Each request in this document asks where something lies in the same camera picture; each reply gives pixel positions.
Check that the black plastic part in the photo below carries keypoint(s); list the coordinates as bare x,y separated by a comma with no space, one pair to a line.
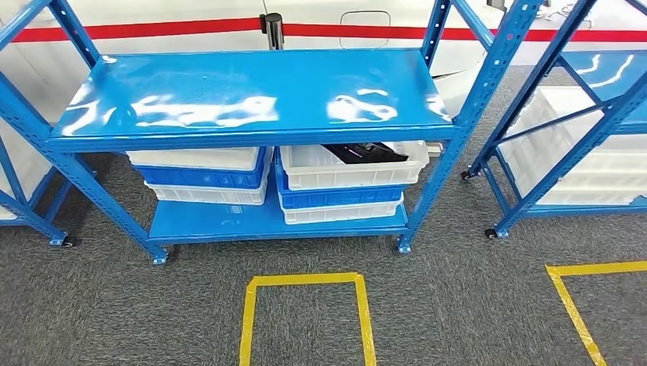
366,153

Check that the red barrier belt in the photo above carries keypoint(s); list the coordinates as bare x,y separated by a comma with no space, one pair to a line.
394,33
151,29

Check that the white car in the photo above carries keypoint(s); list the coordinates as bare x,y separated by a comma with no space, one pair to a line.
177,10

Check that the large white plastic crate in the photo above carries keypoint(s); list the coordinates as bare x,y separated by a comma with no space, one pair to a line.
571,182

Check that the chrome base stool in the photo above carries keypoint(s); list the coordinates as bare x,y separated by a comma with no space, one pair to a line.
563,12

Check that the black barrier post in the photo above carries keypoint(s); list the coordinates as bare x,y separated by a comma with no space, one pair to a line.
273,30

